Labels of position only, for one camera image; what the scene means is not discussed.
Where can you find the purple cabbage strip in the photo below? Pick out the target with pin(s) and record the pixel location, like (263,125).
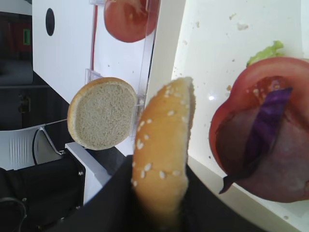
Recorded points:
(262,136)

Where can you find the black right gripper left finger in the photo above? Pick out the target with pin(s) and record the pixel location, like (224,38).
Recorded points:
(113,209)

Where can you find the tomato slice on burger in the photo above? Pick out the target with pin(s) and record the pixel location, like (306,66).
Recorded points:
(250,89)

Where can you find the pink meat patty slice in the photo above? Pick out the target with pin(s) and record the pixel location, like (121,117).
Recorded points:
(283,175)

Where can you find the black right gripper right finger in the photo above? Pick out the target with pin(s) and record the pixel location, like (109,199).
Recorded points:
(202,211)

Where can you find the white metal tray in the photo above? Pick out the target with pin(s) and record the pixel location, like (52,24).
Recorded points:
(217,38)

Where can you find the left clear long divider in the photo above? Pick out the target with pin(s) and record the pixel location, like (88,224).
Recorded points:
(147,60)

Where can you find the sesame bun top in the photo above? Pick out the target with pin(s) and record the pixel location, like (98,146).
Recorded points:
(161,152)

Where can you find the standing bun half left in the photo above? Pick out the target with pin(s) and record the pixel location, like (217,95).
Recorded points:
(100,115)

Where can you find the lettuce under burger stack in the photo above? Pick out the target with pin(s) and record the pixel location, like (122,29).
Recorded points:
(269,52)

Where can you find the left red rail strip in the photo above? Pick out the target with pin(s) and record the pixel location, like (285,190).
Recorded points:
(94,36)

